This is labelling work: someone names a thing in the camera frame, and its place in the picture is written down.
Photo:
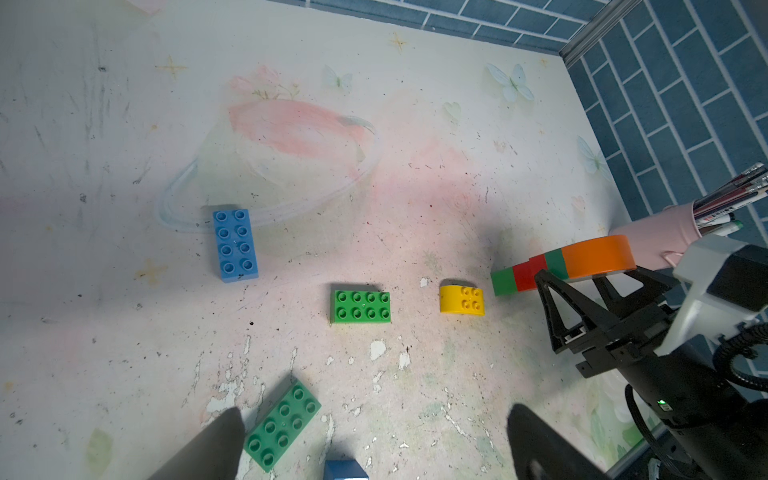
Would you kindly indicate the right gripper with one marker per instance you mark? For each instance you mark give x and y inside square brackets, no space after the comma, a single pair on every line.
[629,323]

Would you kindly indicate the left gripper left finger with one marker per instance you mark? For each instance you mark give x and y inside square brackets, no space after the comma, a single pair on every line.
[213,454]

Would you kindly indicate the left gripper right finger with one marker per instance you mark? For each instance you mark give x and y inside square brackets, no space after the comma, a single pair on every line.
[539,452]

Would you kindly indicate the long green lego brick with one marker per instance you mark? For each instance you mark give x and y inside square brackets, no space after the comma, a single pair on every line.
[270,439]
[555,264]
[357,307]

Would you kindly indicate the orange round lego piece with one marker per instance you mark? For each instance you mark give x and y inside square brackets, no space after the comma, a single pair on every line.
[601,255]

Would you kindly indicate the long green lego brick front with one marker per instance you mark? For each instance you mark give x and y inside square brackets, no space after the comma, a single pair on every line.
[555,264]

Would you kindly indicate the long red lego brick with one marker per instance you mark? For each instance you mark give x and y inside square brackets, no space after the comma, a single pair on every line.
[536,264]

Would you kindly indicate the small red lego brick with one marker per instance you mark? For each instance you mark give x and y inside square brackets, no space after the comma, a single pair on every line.
[523,277]

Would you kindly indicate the small blue lego brick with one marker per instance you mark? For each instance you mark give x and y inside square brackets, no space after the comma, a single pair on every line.
[344,470]

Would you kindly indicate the small green lego brick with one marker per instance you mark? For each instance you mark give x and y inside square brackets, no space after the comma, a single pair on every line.
[504,282]

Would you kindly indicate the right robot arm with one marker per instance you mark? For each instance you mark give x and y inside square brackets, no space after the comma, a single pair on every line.
[724,433]

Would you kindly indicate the yellow rounded lego brick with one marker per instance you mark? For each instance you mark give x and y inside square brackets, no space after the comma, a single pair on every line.
[464,300]

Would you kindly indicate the long green lego brick back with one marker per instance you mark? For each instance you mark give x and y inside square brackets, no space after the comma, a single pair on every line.
[357,307]

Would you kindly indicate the long blue lego brick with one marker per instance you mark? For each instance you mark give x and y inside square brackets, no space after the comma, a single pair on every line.
[235,245]

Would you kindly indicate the pink pen cup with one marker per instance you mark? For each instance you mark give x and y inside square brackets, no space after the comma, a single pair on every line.
[659,241]

